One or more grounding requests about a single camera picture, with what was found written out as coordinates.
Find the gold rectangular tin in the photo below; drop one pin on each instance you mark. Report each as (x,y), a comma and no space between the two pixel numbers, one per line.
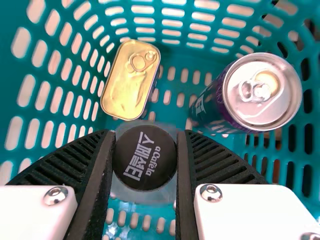
(130,82)

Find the dark coffee bottle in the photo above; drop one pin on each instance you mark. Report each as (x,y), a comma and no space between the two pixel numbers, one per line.
(145,160)

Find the purple can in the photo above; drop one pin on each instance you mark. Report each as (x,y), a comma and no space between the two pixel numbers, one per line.
(260,90)

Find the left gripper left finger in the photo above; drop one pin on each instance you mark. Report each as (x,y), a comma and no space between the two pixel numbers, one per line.
(82,160)

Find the teal shopping basket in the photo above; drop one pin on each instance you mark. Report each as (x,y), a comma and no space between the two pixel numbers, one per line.
(7,15)

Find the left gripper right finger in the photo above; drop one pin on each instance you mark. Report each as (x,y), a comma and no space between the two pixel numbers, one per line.
(212,162)

